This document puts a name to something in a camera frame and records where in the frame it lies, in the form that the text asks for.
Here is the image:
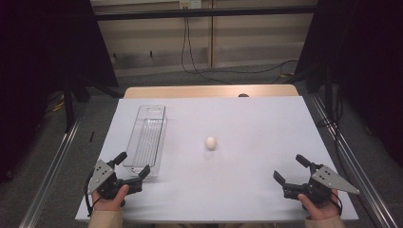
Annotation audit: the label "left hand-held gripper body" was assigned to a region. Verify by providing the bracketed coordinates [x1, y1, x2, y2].
[87, 159, 144, 200]

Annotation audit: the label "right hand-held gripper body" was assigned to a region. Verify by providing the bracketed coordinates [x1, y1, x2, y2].
[282, 162, 361, 204]

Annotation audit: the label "clear plastic container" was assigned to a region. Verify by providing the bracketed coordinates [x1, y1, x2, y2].
[123, 104, 168, 179]

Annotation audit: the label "white egg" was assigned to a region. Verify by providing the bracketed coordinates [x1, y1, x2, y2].
[204, 136, 218, 151]

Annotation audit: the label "person's left hand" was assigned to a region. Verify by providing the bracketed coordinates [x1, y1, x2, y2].
[90, 184, 130, 212]

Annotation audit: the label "person's right hand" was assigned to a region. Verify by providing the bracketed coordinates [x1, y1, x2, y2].
[297, 188, 343, 221]

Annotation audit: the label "white table cover board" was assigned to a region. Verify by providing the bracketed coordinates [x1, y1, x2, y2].
[74, 95, 360, 222]

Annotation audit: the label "black metal stand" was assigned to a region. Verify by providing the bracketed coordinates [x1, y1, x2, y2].
[284, 61, 338, 127]
[61, 74, 125, 134]

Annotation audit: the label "wooden table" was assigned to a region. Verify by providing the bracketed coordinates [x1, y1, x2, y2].
[123, 84, 300, 100]

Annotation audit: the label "black curtain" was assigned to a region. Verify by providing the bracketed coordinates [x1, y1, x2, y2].
[294, 0, 403, 169]
[0, 0, 120, 184]

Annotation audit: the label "black horizontal bar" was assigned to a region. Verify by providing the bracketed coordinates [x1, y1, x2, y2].
[93, 5, 317, 22]

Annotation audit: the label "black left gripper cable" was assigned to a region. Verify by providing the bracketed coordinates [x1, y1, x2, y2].
[83, 170, 103, 218]

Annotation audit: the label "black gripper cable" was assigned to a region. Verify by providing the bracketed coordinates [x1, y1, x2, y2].
[83, 170, 103, 218]
[329, 189, 344, 217]

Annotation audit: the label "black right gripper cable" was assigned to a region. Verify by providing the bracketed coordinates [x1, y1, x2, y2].
[329, 189, 344, 217]

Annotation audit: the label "metal floor rail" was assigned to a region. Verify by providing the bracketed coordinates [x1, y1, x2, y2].
[308, 94, 399, 228]
[18, 104, 87, 228]

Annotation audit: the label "black cables along rail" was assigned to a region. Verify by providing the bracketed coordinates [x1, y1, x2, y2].
[317, 85, 351, 169]

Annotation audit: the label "yellow cable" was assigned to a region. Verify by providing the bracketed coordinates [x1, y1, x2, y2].
[47, 94, 67, 114]

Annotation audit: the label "black floor cable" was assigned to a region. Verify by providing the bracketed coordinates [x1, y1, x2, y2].
[186, 59, 299, 76]

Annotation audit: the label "black hanging wall cable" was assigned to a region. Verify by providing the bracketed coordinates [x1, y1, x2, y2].
[181, 17, 234, 86]

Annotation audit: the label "white wall outlet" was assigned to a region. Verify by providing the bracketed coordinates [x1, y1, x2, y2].
[179, 0, 202, 10]

